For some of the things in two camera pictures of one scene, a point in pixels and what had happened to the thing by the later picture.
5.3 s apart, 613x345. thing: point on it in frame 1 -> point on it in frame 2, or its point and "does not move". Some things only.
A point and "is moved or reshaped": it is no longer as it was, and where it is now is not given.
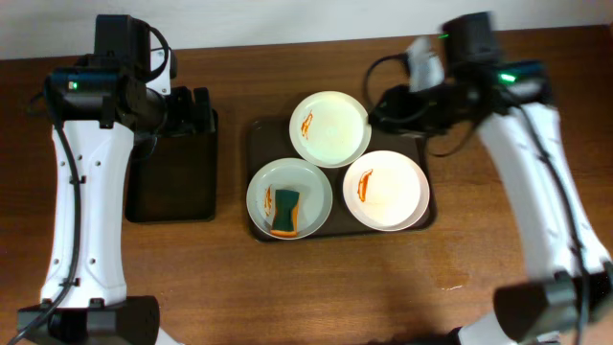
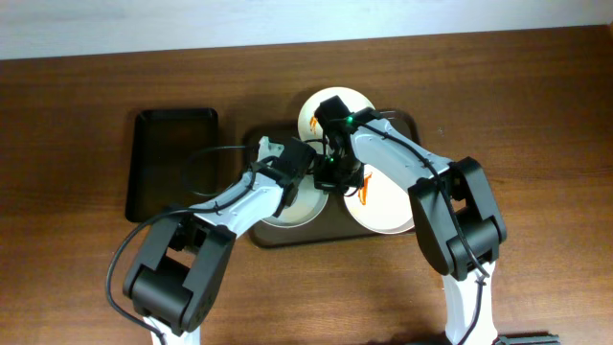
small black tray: [172, 177] does not move
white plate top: [329, 128] is moved or reshaped
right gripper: [392, 111] -> [350, 179]
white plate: [386, 191] does not move
